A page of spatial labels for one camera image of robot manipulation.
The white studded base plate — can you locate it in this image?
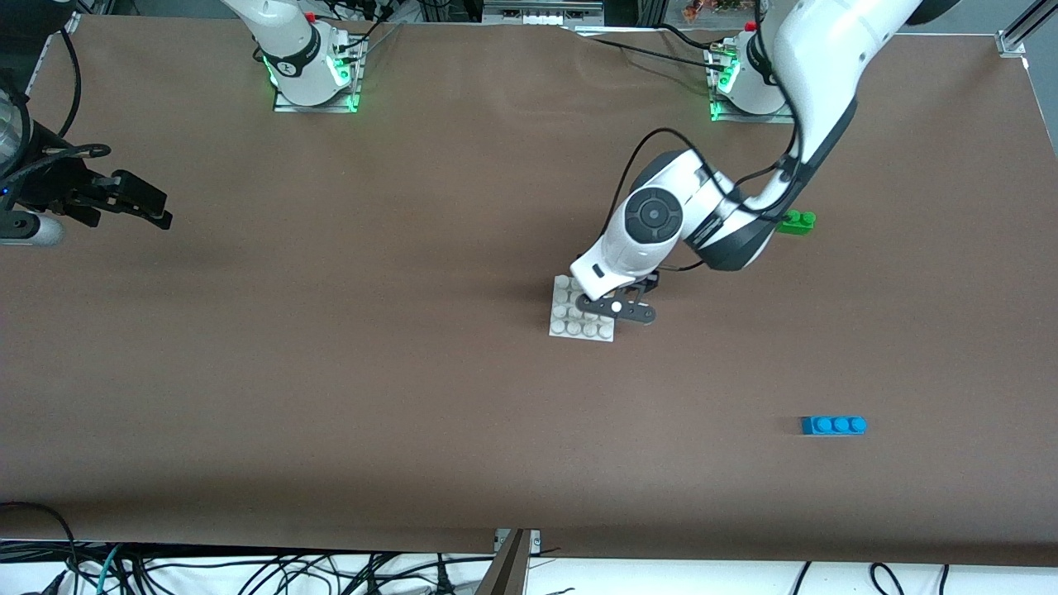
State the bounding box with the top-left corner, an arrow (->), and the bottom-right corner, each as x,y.
549,275 -> 617,343

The blue toy block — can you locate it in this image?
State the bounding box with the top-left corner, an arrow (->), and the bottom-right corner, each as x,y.
800,416 -> 868,436

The brown table cover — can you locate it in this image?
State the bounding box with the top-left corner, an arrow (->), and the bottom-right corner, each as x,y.
0,15 -> 1058,571

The grey box with connectors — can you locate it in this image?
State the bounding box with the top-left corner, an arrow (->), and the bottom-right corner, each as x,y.
483,0 -> 606,26

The orange background item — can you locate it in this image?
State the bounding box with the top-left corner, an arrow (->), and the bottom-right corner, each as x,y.
682,0 -> 749,21

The aluminium table edge profile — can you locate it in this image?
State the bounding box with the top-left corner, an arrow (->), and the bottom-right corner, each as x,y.
475,529 -> 542,595

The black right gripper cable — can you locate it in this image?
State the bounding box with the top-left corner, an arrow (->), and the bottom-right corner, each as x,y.
25,144 -> 112,179

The long black table cable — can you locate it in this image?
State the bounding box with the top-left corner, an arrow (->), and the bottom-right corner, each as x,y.
589,36 -> 732,64

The short black curved cable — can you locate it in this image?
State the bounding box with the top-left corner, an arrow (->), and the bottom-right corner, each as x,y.
657,23 -> 716,49

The teal floor cable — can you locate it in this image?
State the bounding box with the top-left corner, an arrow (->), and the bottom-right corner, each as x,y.
91,541 -> 126,595

